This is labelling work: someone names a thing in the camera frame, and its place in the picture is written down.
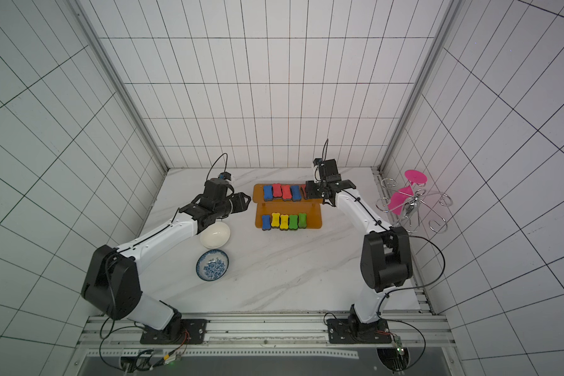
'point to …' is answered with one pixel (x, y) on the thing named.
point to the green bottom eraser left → (293, 222)
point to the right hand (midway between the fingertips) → (303, 186)
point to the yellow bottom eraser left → (275, 220)
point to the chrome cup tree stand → (411, 204)
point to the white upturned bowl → (215, 235)
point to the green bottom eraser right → (302, 220)
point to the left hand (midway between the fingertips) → (245, 203)
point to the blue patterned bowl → (211, 265)
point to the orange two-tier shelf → (310, 207)
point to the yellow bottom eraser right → (283, 222)
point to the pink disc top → (416, 176)
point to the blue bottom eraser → (266, 221)
